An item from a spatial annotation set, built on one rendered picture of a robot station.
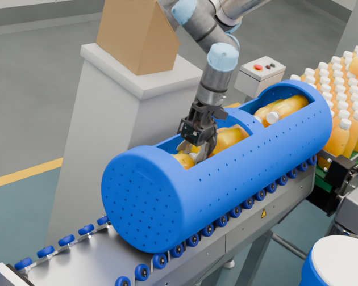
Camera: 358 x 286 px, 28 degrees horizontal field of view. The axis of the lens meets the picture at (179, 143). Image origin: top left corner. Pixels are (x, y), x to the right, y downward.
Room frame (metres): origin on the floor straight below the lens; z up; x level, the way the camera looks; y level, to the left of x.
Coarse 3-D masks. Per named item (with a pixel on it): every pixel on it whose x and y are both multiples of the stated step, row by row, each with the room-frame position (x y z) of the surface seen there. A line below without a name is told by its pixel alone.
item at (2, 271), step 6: (0, 264) 1.15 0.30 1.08; (6, 264) 1.16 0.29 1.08; (0, 270) 1.13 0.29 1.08; (6, 270) 1.14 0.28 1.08; (12, 270) 1.15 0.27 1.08; (0, 276) 1.13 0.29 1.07; (6, 276) 1.12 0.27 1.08; (12, 276) 1.13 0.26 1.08; (18, 276) 1.14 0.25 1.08; (0, 282) 1.13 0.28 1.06; (6, 282) 1.12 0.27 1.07; (12, 282) 1.11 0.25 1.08; (18, 282) 1.12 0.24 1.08; (24, 282) 1.12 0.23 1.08; (30, 282) 1.13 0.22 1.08
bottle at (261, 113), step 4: (276, 100) 2.27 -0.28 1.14; (280, 100) 2.26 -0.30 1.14; (268, 104) 2.21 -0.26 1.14; (272, 104) 2.21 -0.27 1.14; (260, 108) 2.17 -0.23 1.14; (264, 108) 2.17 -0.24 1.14; (268, 108) 2.17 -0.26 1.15; (256, 112) 2.15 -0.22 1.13; (260, 112) 2.14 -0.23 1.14; (264, 112) 2.14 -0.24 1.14; (268, 112) 2.15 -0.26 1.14; (256, 116) 2.13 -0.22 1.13; (260, 116) 2.13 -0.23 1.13; (264, 116) 2.13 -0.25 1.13; (264, 120) 2.12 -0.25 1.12; (264, 124) 2.12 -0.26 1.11; (268, 124) 2.13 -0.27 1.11
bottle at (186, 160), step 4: (176, 156) 1.63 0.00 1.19; (180, 156) 1.63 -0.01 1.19; (184, 156) 1.64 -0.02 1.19; (188, 156) 1.65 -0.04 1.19; (192, 156) 1.67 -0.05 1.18; (180, 160) 1.61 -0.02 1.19; (184, 160) 1.62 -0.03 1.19; (188, 160) 1.63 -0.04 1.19; (192, 160) 1.65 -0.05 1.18; (184, 164) 1.61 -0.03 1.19; (188, 164) 1.62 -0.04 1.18; (192, 164) 1.64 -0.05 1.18; (184, 168) 1.60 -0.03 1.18; (188, 168) 1.61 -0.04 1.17
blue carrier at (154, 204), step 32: (288, 96) 2.29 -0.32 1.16; (320, 96) 2.22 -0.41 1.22; (256, 128) 1.86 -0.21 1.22; (288, 128) 1.97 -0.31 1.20; (320, 128) 2.13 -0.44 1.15; (128, 160) 1.54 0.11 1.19; (160, 160) 1.52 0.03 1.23; (224, 160) 1.66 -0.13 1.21; (256, 160) 1.77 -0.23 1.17; (288, 160) 1.93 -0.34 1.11; (128, 192) 1.53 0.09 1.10; (160, 192) 1.48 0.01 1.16; (192, 192) 1.50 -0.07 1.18; (224, 192) 1.61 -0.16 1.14; (256, 192) 1.82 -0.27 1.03; (128, 224) 1.51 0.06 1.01; (160, 224) 1.47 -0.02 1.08; (192, 224) 1.47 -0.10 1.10
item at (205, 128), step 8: (192, 104) 1.64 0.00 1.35; (200, 104) 1.66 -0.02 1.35; (192, 112) 1.64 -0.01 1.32; (200, 112) 1.62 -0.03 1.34; (208, 112) 1.66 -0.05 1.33; (184, 120) 1.64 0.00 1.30; (192, 120) 1.64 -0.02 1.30; (200, 120) 1.65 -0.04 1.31; (208, 120) 1.67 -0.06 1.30; (184, 128) 1.64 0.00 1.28; (192, 128) 1.62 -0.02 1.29; (200, 128) 1.63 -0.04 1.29; (208, 128) 1.64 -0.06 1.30; (216, 128) 1.67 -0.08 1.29; (184, 136) 1.63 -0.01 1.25; (192, 136) 1.63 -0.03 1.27; (200, 136) 1.61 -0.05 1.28; (208, 136) 1.66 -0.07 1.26; (200, 144) 1.62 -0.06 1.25
